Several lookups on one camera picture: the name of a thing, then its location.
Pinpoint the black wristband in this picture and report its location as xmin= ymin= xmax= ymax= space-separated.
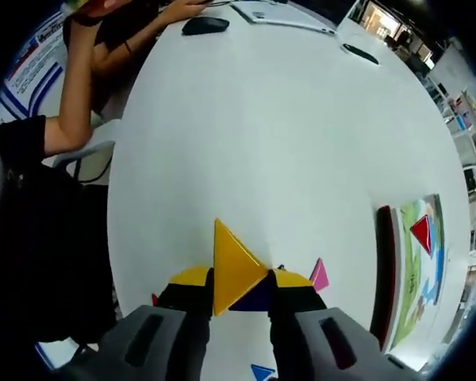
xmin=73 ymin=11 xmax=102 ymax=28

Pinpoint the blue striped wall poster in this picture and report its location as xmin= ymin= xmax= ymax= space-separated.
xmin=0 ymin=11 xmax=69 ymax=120

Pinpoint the light blue triangle tangram piece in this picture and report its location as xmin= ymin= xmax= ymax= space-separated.
xmin=250 ymin=364 xmax=277 ymax=381

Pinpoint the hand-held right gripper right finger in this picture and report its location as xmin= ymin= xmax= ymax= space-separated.
xmin=267 ymin=267 xmax=413 ymax=381

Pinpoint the pink triangle tangram piece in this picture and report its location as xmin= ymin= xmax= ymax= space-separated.
xmin=309 ymin=257 xmax=330 ymax=293

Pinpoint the black computer mouse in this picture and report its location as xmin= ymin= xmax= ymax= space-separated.
xmin=181 ymin=16 xmax=230 ymax=37

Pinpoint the black smartphone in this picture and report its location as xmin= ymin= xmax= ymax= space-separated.
xmin=340 ymin=42 xmax=382 ymax=67

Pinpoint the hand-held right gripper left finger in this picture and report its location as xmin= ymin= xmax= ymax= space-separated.
xmin=63 ymin=264 xmax=215 ymax=381

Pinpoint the illustrated pattern sheet board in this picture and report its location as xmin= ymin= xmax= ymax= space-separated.
xmin=370 ymin=193 xmax=450 ymax=353

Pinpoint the large red triangle tangram piece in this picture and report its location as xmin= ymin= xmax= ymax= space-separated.
xmin=410 ymin=214 xmax=434 ymax=255

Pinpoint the silver laptop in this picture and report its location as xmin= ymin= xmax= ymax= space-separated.
xmin=229 ymin=0 xmax=338 ymax=37

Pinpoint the dark blue triangle tangram piece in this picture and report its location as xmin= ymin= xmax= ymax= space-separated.
xmin=228 ymin=273 xmax=273 ymax=313

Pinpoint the white stool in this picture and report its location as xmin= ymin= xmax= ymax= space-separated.
xmin=51 ymin=117 xmax=116 ymax=186

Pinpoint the large yellow triangle tangram piece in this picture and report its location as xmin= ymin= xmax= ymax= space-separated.
xmin=213 ymin=217 xmax=270 ymax=318

